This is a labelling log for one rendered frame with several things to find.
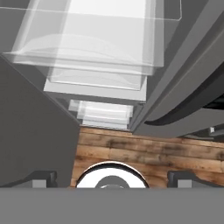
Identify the large clear fridge drawer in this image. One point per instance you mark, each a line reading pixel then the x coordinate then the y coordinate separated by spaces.
pixel 87 49

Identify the white and black round object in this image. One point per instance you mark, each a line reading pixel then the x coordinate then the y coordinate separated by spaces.
pixel 87 178

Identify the clear glass fridge shelf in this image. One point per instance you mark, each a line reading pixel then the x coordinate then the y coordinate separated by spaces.
pixel 167 10

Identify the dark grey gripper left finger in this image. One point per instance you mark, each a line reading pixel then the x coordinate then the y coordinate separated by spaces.
pixel 43 177

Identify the grey fridge body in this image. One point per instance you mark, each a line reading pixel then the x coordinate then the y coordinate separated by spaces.
pixel 32 125

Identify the white fridge drawer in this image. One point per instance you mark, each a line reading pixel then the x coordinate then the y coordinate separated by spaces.
pixel 96 87

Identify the small clear fridge drawer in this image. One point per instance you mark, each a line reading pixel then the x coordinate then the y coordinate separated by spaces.
pixel 102 115

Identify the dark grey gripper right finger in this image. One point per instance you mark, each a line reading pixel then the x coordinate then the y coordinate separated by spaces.
pixel 180 177

